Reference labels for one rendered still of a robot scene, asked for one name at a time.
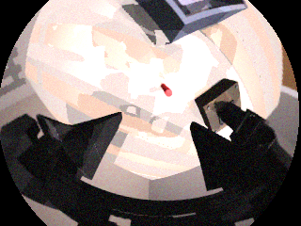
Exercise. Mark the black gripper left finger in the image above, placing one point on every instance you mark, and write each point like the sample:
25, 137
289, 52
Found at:
85, 142

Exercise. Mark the dark red peg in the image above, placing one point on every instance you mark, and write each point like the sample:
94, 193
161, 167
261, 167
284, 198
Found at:
166, 89

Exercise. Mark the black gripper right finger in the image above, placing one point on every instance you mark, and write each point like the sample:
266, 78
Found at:
220, 157

